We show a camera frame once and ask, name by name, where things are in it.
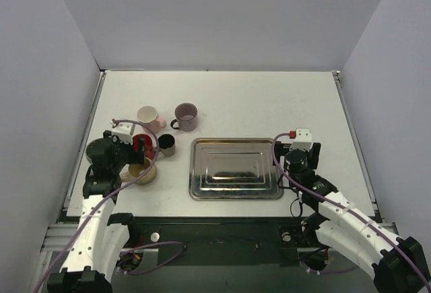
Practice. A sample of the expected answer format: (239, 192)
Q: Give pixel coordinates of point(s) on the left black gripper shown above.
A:
(137, 148)

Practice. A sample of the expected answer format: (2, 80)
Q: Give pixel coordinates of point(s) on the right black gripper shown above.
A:
(316, 149)

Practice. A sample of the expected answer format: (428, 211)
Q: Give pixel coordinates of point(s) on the red ceramic mug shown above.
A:
(149, 148)

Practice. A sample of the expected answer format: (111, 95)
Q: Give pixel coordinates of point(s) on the small dark brown cup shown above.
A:
(167, 144)

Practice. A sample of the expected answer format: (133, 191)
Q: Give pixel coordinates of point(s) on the pink faceted ceramic mug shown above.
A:
(148, 115)

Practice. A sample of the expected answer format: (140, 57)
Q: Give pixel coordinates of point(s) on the lilac ceramic mug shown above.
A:
(186, 118)

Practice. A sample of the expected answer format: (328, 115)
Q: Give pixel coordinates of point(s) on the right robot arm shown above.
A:
(394, 264)

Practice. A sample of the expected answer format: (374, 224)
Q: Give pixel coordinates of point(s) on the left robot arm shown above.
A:
(101, 234)

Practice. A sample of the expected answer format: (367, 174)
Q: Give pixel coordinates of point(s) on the stainless steel tray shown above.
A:
(233, 169)

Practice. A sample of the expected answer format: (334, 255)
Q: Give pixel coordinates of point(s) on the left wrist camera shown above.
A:
(123, 132)

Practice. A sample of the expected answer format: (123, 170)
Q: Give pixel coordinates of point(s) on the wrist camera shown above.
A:
(301, 139)
(123, 132)

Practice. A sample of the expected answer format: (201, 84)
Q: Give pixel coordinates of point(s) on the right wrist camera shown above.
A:
(301, 139)

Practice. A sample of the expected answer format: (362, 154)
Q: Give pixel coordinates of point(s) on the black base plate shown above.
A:
(227, 241)

